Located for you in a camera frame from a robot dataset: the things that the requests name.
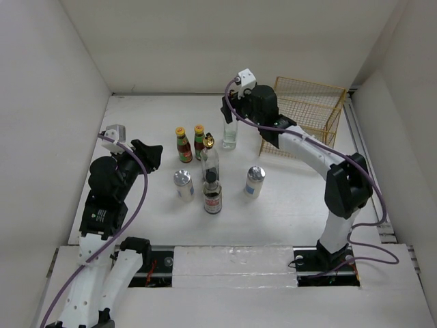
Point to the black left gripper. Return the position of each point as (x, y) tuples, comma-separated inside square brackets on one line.
[(150, 154)]

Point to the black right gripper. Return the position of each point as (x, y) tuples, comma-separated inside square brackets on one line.
[(236, 103)]

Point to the clear glass bottle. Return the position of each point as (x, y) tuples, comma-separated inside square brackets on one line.
[(230, 132)]

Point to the red sauce bottle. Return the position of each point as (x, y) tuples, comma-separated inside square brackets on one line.
[(183, 146), (198, 141)]

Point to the glass cruet dark liquid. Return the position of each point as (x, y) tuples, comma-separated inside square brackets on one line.
[(209, 157)]

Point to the black cap sauce bottle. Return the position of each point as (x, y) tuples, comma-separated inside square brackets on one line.
[(212, 193)]

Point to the white shaker jar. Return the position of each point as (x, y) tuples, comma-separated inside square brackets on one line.
[(254, 181), (184, 185)]

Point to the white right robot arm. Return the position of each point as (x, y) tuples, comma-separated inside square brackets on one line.
[(348, 185)]

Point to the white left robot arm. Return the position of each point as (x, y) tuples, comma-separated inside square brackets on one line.
[(106, 269)]

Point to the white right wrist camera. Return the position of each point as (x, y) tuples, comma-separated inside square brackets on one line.
[(245, 80)]

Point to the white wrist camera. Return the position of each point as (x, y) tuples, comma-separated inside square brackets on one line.
[(117, 133), (245, 80)]

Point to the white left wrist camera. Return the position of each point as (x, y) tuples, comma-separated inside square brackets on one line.
[(117, 133)]

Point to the yellow wire basket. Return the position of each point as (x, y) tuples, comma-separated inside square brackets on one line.
[(315, 107)]

